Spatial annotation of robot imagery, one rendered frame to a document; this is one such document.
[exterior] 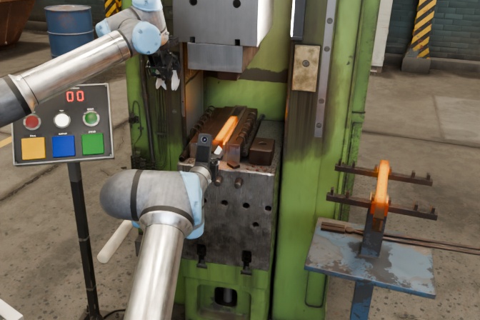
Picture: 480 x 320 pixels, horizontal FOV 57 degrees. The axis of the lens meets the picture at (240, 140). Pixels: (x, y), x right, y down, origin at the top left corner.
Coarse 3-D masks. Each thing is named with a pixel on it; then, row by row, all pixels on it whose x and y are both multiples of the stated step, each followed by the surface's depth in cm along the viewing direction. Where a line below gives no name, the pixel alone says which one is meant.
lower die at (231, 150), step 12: (216, 108) 208; (228, 108) 206; (216, 120) 191; (240, 120) 191; (252, 120) 194; (204, 132) 181; (216, 132) 179; (192, 144) 172; (228, 144) 169; (240, 144) 168; (192, 156) 174; (228, 156) 171; (240, 156) 171
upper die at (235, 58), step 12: (192, 48) 156; (204, 48) 156; (216, 48) 155; (228, 48) 154; (240, 48) 153; (252, 48) 174; (192, 60) 158; (204, 60) 157; (216, 60) 157; (228, 60) 156; (240, 60) 155; (240, 72) 157
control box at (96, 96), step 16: (64, 96) 161; (80, 96) 162; (96, 96) 164; (48, 112) 159; (64, 112) 161; (80, 112) 162; (96, 112) 163; (16, 128) 156; (32, 128) 157; (48, 128) 159; (64, 128) 160; (80, 128) 161; (96, 128) 162; (112, 128) 169; (16, 144) 156; (48, 144) 158; (80, 144) 161; (112, 144) 163; (16, 160) 155; (32, 160) 156; (48, 160) 158; (64, 160) 159; (80, 160) 160; (96, 160) 167
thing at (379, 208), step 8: (384, 160) 153; (384, 168) 147; (384, 176) 142; (384, 184) 137; (376, 192) 133; (384, 192) 133; (376, 200) 128; (384, 200) 129; (376, 208) 123; (384, 208) 123; (376, 216) 119; (376, 224) 119
